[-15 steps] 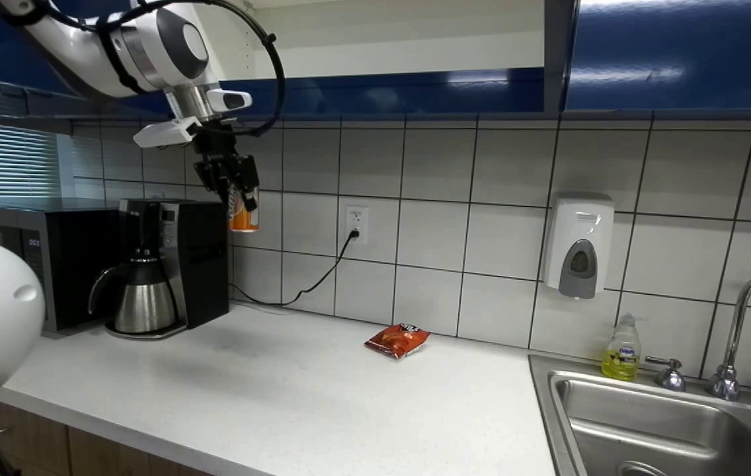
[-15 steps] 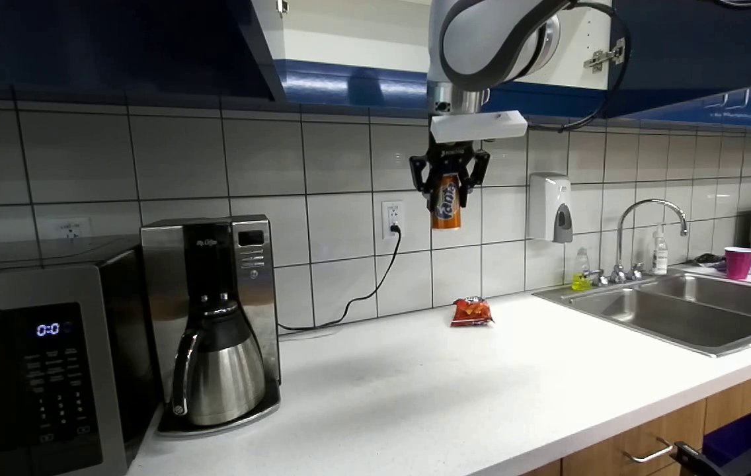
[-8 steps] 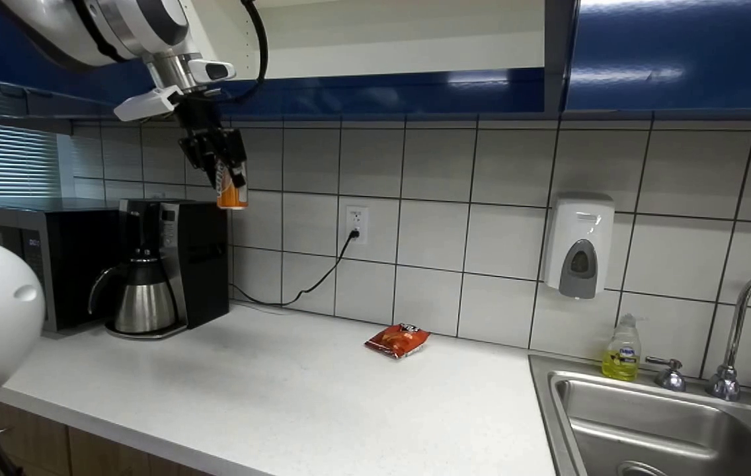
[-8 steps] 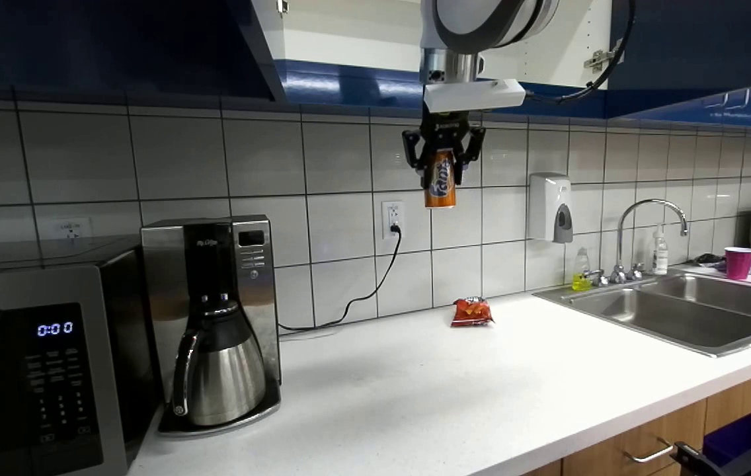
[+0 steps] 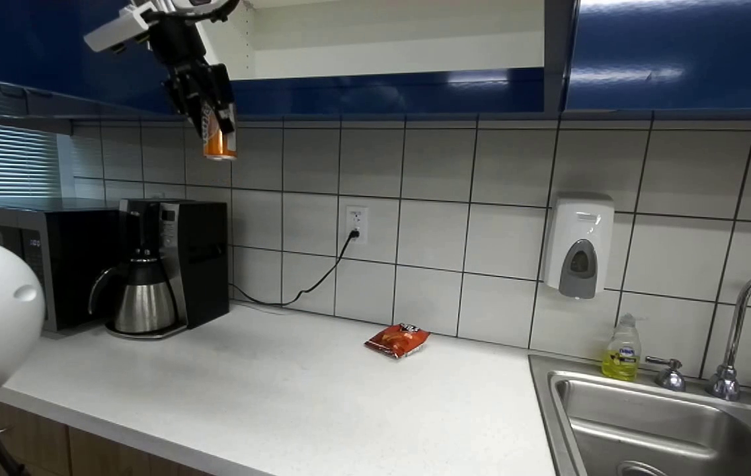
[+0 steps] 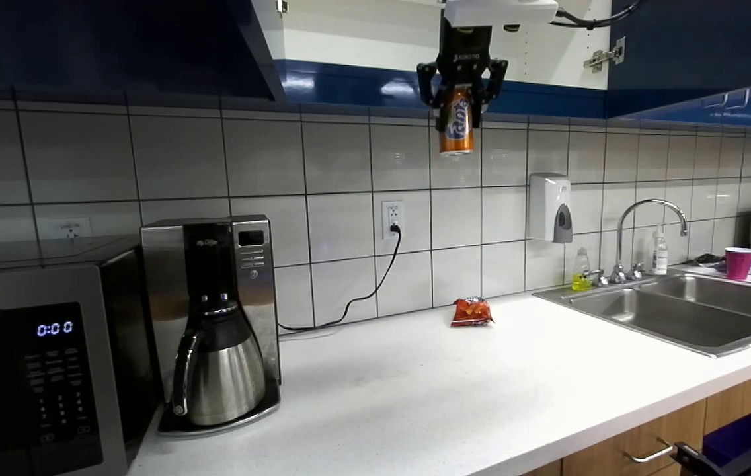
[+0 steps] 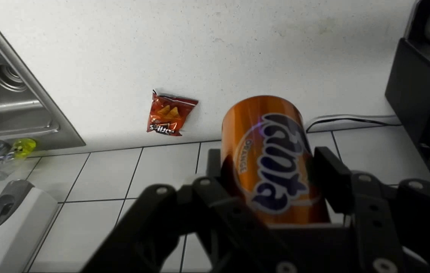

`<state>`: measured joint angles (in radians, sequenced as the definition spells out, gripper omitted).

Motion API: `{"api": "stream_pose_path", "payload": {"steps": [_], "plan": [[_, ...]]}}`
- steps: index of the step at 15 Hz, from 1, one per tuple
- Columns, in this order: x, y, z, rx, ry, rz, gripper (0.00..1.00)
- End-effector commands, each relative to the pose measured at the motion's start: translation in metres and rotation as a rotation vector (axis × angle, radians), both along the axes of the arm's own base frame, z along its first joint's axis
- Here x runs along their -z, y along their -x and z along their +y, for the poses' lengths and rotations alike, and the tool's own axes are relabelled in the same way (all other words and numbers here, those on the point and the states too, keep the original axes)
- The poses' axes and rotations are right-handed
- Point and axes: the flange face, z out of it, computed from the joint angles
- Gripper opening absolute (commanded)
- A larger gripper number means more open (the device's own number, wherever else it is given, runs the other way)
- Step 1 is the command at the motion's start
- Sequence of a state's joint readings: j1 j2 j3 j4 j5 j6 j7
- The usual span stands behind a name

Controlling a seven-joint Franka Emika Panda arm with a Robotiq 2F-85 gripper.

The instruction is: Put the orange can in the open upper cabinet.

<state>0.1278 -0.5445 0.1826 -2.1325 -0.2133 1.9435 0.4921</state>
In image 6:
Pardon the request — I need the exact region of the pink cup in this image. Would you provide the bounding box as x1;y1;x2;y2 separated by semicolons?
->
721;242;751;282

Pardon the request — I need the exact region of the metal drawer handle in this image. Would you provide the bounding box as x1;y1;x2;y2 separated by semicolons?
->
619;441;680;467

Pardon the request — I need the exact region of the black steel microwave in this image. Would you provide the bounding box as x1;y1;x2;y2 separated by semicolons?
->
0;239;163;476

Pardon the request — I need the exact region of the stainless steel sink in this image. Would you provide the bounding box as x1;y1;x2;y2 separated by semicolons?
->
536;273;751;359

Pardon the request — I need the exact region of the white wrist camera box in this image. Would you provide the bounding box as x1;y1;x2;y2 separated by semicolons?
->
442;0;563;28

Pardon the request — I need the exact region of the open blue wall cabinet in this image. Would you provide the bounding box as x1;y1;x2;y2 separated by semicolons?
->
248;0;619;122

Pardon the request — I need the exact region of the white wall outlet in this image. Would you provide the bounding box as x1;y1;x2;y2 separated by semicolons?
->
379;198;410;245
59;217;87;252

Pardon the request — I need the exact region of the red chip bag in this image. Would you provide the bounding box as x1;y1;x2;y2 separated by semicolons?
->
447;297;496;331

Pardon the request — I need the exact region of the chrome sink faucet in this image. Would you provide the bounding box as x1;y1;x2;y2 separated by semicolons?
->
592;195;693;287

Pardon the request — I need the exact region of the blue cabinet door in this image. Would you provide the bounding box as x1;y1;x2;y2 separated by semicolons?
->
606;0;751;131

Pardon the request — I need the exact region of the closed blue wall cabinet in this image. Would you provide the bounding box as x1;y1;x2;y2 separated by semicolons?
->
0;0;278;102

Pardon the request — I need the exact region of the wooden base cabinet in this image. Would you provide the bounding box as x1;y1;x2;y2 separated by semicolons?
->
520;359;751;476

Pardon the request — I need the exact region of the small white bottle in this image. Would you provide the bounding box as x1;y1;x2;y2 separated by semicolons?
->
651;228;671;278

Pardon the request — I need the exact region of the yellow dish soap bottle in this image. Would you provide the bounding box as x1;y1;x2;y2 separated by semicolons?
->
566;245;596;297

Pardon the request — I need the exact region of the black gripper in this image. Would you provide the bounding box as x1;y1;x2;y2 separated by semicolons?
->
414;20;511;122

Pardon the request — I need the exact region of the steel coffee carafe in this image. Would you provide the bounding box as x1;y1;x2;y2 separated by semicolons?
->
170;298;270;432

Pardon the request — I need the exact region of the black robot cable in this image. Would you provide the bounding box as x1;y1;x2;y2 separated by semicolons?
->
551;0;647;32

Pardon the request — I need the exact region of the steel coffee maker with carafe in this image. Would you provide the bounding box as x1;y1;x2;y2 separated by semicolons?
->
137;215;285;436

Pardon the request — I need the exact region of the metal cabinet hinge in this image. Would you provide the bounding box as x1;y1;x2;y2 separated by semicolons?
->
581;35;630;76

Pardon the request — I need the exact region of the black power cord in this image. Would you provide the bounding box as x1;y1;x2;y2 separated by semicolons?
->
276;221;405;335

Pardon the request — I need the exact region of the white soap dispenser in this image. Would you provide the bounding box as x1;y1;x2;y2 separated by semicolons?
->
527;172;578;245

